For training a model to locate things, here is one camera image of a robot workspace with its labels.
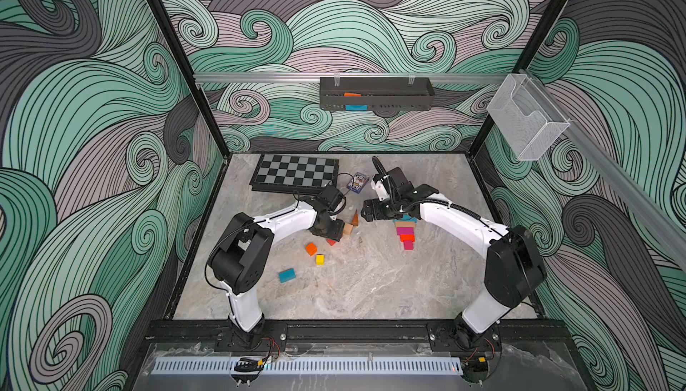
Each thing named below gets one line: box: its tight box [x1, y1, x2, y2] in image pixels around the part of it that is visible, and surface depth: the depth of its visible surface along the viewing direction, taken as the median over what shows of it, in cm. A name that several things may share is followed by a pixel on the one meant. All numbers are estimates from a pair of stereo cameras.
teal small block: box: [277, 267, 296, 283], surface depth 87 cm
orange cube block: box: [305, 241, 318, 257], surface depth 91 cm
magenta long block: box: [395, 226, 416, 236], surface depth 97 cm
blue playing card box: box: [346, 171, 370, 194], surface depth 110 cm
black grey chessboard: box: [249, 153, 340, 194], surface depth 110 cm
